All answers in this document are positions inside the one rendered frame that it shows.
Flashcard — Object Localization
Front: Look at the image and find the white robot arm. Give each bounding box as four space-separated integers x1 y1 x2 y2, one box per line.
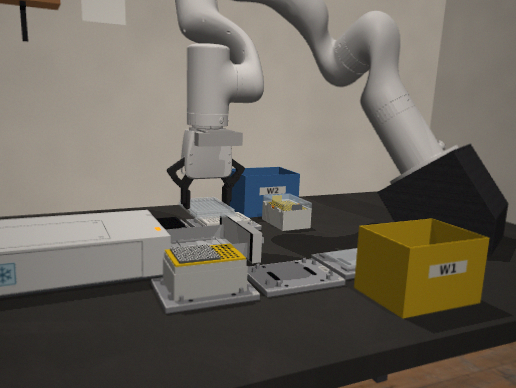
175 0 459 184

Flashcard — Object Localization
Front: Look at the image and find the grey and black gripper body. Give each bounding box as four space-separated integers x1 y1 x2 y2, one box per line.
181 127 232 179

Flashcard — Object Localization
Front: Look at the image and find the blue open-top bin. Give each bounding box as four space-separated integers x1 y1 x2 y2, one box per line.
230 167 300 218

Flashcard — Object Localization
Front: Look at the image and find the yellow open-top bin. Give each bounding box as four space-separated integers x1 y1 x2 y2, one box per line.
354 219 490 319

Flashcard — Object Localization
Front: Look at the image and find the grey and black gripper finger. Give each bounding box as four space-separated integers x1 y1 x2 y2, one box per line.
167 157 194 209
221 159 245 206

